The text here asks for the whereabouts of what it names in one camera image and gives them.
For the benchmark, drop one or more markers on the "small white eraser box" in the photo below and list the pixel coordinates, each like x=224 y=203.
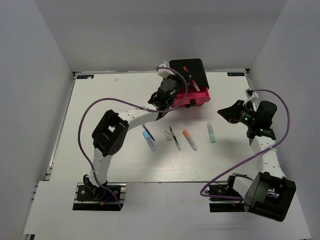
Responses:
x=168 y=135

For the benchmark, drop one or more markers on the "green pen refill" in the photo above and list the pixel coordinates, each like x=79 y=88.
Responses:
x=175 y=139

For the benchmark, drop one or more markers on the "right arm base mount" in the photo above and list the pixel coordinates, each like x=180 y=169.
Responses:
x=225 y=200

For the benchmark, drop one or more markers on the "green cap glue stick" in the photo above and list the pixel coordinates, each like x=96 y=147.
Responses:
x=211 y=132

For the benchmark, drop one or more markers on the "right dark table label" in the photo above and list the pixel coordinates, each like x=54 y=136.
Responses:
x=236 y=74

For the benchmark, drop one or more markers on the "pink top drawer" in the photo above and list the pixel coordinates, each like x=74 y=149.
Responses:
x=196 y=98

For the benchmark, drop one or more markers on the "black drawer cabinet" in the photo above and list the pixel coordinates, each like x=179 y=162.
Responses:
x=195 y=66

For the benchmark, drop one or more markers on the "dark table label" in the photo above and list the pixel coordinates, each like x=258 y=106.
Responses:
x=84 y=77
x=236 y=74

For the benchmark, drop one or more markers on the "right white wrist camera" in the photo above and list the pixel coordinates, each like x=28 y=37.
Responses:
x=252 y=96

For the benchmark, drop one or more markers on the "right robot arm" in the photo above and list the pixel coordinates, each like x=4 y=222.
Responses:
x=270 y=193

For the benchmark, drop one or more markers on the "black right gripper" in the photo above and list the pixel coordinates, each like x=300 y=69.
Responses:
x=231 y=113

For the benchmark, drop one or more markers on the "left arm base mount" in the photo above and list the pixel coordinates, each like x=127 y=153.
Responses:
x=84 y=200

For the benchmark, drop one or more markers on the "red pen refill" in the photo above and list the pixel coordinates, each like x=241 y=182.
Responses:
x=192 y=79

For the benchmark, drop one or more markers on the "left dark table label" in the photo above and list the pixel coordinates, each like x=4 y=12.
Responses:
x=84 y=77

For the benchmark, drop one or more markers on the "blue cap glue stick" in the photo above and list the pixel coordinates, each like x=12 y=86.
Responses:
x=149 y=141

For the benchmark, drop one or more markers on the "orange cap glue stick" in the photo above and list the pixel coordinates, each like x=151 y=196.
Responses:
x=189 y=139

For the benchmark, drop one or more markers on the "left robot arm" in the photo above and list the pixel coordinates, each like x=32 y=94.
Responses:
x=110 y=133

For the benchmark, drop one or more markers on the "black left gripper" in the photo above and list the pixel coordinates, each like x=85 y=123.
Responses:
x=178 y=78

